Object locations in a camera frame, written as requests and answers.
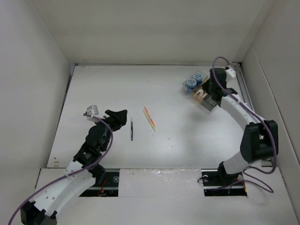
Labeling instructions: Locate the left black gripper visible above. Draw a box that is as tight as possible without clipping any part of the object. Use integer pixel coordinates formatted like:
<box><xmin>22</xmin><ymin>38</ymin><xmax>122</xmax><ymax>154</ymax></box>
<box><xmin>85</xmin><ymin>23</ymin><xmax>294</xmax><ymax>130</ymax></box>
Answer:
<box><xmin>93</xmin><ymin>110</ymin><xmax>127</xmax><ymax>151</ymax></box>

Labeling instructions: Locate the black pen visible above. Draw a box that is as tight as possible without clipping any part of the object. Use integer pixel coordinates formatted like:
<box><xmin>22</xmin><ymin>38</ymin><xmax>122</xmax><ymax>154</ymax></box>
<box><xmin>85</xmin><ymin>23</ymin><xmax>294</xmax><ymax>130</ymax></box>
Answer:
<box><xmin>130</xmin><ymin>117</ymin><xmax>134</xmax><ymax>141</ymax></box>

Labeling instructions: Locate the blue tape roll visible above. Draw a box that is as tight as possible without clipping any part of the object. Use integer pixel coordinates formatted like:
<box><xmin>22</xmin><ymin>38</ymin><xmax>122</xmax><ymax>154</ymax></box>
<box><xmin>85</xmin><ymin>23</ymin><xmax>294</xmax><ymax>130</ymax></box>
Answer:
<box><xmin>192</xmin><ymin>72</ymin><xmax>203</xmax><ymax>86</ymax></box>
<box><xmin>185</xmin><ymin>78</ymin><xmax>197</xmax><ymax>92</ymax></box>

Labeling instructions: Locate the orange pink highlighter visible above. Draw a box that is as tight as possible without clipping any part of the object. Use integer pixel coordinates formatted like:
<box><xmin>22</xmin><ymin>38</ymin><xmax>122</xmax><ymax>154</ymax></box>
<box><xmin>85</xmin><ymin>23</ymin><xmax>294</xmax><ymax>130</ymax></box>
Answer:
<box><xmin>144</xmin><ymin>106</ymin><xmax>156</xmax><ymax>127</ymax></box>

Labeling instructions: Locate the yellow highlighter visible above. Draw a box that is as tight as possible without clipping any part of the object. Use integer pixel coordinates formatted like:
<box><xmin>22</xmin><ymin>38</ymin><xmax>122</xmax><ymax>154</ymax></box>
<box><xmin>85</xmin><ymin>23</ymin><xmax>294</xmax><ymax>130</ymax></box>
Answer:
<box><xmin>143</xmin><ymin>110</ymin><xmax>156</xmax><ymax>132</ymax></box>

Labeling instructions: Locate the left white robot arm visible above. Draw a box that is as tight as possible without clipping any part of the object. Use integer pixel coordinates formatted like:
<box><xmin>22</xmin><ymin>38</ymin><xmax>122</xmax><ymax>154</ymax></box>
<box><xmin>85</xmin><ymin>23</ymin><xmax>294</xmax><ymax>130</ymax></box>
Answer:
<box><xmin>19</xmin><ymin>109</ymin><xmax>128</xmax><ymax>225</ymax></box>

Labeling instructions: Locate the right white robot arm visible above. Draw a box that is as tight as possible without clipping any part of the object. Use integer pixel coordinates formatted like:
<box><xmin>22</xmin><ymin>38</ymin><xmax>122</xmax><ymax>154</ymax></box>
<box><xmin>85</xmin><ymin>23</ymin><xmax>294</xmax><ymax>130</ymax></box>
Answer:
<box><xmin>203</xmin><ymin>68</ymin><xmax>278</xmax><ymax>186</ymax></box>

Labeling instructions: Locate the three compartment plastic organizer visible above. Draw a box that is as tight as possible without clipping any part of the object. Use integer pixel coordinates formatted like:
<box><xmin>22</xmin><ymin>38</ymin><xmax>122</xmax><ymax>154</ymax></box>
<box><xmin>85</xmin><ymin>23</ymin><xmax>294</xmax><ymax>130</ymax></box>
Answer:
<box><xmin>182</xmin><ymin>71</ymin><xmax>217</xmax><ymax>111</ymax></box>

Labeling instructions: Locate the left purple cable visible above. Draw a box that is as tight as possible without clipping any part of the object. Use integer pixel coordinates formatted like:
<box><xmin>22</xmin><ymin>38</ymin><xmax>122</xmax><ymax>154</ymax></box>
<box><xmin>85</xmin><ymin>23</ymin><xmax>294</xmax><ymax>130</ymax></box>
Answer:
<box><xmin>8</xmin><ymin>112</ymin><xmax>115</xmax><ymax>225</ymax></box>

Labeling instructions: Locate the purple cable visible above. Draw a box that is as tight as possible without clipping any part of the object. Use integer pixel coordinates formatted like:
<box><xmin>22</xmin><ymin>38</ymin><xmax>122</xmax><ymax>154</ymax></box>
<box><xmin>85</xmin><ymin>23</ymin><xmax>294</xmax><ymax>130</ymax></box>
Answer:
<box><xmin>210</xmin><ymin>56</ymin><xmax>278</xmax><ymax>194</ymax></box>
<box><xmin>8</xmin><ymin>112</ymin><xmax>115</xmax><ymax>225</ymax></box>

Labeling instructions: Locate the aluminium side rail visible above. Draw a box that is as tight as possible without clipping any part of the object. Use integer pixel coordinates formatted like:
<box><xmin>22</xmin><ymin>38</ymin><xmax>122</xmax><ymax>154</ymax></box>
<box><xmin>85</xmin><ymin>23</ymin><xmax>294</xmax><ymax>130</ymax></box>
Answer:
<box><xmin>232</xmin><ymin>61</ymin><xmax>274</xmax><ymax>167</ymax></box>

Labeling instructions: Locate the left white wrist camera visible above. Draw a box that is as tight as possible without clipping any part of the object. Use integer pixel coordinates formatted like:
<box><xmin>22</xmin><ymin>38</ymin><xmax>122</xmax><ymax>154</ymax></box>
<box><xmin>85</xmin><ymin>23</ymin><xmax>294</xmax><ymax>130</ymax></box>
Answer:
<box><xmin>86</xmin><ymin>105</ymin><xmax>99</xmax><ymax>122</ymax></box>

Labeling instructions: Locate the left base mounting rail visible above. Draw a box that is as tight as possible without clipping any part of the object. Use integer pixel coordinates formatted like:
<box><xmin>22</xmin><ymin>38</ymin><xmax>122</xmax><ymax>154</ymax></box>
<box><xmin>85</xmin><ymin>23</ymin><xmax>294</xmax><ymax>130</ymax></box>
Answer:
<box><xmin>80</xmin><ymin>169</ymin><xmax>120</xmax><ymax>197</ymax></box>

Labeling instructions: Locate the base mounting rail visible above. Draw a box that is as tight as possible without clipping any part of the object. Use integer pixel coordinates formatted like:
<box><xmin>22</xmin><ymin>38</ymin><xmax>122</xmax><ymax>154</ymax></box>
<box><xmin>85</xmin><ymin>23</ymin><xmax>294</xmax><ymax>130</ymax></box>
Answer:
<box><xmin>80</xmin><ymin>169</ymin><xmax>120</xmax><ymax>197</ymax></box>
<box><xmin>197</xmin><ymin>169</ymin><xmax>247</xmax><ymax>197</ymax></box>

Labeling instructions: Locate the right base mounting rail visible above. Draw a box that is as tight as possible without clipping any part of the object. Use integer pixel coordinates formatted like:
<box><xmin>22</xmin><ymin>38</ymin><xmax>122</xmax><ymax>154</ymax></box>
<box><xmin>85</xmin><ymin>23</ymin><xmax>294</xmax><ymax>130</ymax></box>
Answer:
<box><xmin>197</xmin><ymin>169</ymin><xmax>247</xmax><ymax>197</ymax></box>

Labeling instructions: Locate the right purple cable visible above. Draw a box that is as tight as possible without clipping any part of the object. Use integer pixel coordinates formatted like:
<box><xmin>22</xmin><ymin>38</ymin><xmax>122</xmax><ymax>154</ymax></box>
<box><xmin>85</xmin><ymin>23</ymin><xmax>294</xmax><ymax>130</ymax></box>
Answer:
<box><xmin>210</xmin><ymin>56</ymin><xmax>278</xmax><ymax>194</ymax></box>

